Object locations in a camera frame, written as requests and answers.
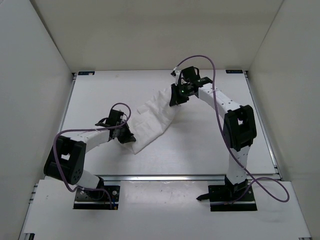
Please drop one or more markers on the right blue corner label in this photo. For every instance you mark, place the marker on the right blue corner label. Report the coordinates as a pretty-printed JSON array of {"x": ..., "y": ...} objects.
[{"x": 234, "y": 71}]

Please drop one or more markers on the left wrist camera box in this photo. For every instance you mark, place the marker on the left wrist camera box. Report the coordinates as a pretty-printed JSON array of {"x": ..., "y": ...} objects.
[{"x": 122, "y": 116}]

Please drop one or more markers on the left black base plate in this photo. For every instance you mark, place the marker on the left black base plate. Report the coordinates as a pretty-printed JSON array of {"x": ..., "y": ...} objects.
[{"x": 98, "y": 200}]

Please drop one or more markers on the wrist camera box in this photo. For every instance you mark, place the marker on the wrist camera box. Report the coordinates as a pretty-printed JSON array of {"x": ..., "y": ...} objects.
[
  {"x": 122, "y": 116},
  {"x": 177, "y": 76}
]

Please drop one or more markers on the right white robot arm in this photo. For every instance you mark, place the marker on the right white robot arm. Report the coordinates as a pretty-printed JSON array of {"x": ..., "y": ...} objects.
[{"x": 239, "y": 126}]

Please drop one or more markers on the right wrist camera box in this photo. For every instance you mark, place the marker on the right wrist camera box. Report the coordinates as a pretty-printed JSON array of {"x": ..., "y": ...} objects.
[{"x": 177, "y": 76}]

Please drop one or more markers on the aluminium front rail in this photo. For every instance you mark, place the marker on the aluminium front rail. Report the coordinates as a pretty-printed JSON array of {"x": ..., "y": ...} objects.
[{"x": 164, "y": 178}]

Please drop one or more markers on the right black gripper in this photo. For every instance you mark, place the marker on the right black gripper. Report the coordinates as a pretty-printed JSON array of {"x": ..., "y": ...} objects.
[{"x": 176, "y": 99}]

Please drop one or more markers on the white pleated skirt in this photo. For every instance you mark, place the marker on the white pleated skirt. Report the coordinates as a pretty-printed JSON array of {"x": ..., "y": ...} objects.
[{"x": 151, "y": 120}]

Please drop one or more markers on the left blue corner label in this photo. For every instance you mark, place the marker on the left blue corner label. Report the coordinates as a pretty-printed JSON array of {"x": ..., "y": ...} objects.
[{"x": 86, "y": 73}]

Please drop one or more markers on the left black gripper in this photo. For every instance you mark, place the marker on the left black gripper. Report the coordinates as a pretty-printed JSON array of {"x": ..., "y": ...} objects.
[{"x": 128, "y": 137}]

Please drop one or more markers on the blue corner label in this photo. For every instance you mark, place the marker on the blue corner label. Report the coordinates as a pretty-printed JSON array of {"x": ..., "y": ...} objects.
[
  {"x": 234, "y": 71},
  {"x": 86, "y": 73}
]

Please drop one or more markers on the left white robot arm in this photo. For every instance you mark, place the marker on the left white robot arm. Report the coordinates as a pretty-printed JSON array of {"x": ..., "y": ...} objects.
[{"x": 66, "y": 159}]

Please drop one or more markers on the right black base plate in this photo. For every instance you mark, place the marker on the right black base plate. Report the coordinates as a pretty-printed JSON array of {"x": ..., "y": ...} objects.
[{"x": 221, "y": 199}]

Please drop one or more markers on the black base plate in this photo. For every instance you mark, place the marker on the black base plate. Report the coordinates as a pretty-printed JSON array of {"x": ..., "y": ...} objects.
[
  {"x": 98, "y": 200},
  {"x": 221, "y": 199}
]

